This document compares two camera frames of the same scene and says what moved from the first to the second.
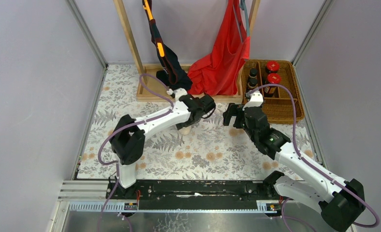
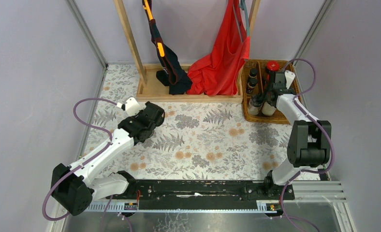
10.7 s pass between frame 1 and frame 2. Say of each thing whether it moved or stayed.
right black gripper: moved
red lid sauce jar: stayed
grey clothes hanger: stayed
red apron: stayed
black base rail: stayed
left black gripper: moved
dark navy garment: stayed
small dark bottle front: moved
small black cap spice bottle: stayed
